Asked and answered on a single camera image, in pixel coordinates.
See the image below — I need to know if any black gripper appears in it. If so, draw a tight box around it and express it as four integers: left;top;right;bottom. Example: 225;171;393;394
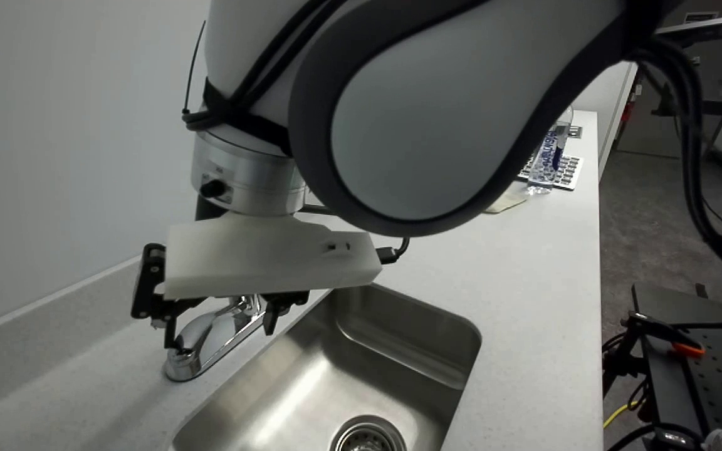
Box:
131;240;314;353

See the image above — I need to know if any chrome tap faucet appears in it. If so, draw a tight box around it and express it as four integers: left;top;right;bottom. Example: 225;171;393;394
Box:
160;291;272;387

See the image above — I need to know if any stainless steel sink basin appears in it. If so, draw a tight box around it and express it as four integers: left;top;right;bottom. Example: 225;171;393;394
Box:
171;281;485;451

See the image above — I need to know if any metal sink drain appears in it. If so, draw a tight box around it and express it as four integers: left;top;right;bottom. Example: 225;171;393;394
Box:
329;414;405;451

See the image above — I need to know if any yellowish white crumpled cloth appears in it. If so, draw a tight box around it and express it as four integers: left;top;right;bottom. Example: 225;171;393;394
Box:
484;186;541;219

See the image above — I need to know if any white printed marker paper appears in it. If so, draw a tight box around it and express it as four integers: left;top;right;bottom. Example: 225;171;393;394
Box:
516;122;586;194

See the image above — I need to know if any black optical breadboard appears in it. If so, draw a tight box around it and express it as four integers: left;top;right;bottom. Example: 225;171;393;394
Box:
630;283;722;451

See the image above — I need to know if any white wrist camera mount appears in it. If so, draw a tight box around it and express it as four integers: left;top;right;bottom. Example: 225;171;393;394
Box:
153;214;386;303

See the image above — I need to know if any yellow cable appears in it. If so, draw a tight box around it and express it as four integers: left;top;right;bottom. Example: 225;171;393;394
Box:
598;398;636;434

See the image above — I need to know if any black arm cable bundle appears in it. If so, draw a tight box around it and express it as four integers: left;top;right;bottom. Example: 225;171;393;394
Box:
623;36;722;296

